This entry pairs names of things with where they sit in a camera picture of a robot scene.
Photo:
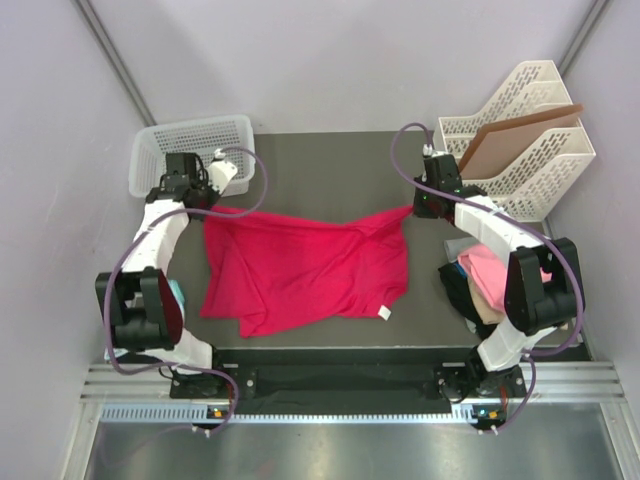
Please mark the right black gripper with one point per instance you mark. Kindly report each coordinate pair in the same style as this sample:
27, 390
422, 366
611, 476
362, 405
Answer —
419, 210

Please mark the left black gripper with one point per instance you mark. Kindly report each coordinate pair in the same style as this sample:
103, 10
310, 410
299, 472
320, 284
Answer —
203, 181

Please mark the red t shirt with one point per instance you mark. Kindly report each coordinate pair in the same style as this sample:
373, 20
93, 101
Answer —
273, 273

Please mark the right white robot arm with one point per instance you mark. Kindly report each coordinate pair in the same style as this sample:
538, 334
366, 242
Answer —
476, 214

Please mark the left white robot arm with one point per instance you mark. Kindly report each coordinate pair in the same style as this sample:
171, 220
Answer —
146, 310

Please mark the grey folded t shirt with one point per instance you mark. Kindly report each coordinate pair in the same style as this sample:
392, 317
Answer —
454, 247

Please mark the white perforated plastic basket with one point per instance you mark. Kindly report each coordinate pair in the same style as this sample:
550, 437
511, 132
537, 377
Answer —
203, 137

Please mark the brown cardboard sheet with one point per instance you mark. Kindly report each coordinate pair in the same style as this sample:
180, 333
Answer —
497, 145

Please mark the cream perforated file organizer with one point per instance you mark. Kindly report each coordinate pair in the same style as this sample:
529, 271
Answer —
533, 184

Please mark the black folded t shirt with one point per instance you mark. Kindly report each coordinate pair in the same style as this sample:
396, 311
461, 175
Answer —
457, 295

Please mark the pink folded t shirt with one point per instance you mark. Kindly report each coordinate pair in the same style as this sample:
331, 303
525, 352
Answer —
488, 273

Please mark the teal and white hanger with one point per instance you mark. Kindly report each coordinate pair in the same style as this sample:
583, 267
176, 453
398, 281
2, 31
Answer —
180, 299

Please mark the beige folded t shirt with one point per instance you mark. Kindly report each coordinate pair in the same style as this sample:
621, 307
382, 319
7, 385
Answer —
487, 314

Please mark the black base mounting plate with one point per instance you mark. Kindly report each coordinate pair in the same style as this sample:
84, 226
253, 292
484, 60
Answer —
353, 381

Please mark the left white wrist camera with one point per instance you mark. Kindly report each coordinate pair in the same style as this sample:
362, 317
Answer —
220, 172

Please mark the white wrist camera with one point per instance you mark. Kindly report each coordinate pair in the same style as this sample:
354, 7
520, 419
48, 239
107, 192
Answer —
429, 150
220, 172

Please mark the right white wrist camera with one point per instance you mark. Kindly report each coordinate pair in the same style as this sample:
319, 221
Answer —
429, 150

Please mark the aluminium frame rail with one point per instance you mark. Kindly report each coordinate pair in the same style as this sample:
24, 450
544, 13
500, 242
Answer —
556, 382

